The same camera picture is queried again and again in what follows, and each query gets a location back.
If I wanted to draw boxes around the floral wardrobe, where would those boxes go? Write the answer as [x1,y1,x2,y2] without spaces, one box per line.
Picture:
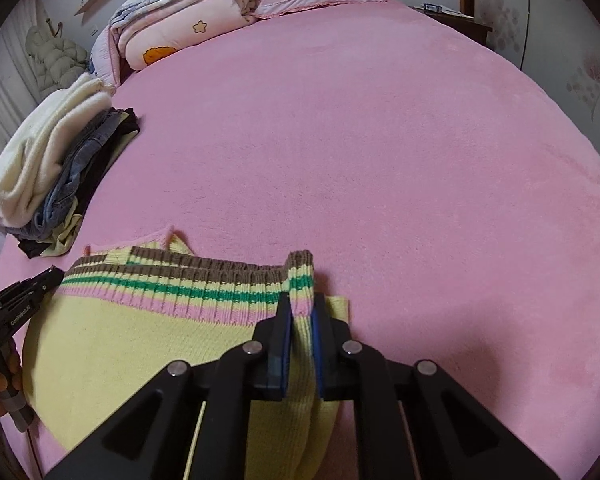
[457,0,600,171]

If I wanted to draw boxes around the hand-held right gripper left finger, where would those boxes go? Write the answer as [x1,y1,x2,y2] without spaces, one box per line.
[45,292,295,480]

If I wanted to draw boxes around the pink bed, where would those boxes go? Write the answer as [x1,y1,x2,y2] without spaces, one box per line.
[0,0,600,480]

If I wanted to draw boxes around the yellow striped knit cardigan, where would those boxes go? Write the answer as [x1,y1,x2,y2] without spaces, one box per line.
[22,227,351,480]

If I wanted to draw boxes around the white curtain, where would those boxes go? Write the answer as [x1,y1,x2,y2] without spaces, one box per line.
[0,0,42,201]

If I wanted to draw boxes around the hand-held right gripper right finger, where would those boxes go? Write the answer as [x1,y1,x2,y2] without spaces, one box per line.
[312,292,561,480]

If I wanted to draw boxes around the folded white fleece garment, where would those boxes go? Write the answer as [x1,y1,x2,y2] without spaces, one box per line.
[0,72,117,227]

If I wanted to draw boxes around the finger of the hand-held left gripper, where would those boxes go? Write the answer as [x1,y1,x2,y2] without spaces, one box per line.
[0,266,65,307]
[9,275,67,312]

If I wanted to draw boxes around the small pillow with blue print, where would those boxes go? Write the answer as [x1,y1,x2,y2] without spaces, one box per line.
[89,25,122,89]

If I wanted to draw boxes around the folded pink flower quilt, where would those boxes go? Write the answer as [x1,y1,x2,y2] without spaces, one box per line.
[117,0,259,72]

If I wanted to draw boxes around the folded blue jeans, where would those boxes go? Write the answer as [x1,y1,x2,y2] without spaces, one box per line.
[32,107,136,239]

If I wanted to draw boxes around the dark wooden nightstand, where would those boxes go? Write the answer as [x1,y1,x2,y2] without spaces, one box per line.
[410,2,494,52]

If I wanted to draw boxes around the folded black garment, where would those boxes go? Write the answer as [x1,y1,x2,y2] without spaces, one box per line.
[17,109,141,260]

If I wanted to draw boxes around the green puffer jacket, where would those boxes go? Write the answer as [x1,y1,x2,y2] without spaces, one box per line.
[24,25,91,99]

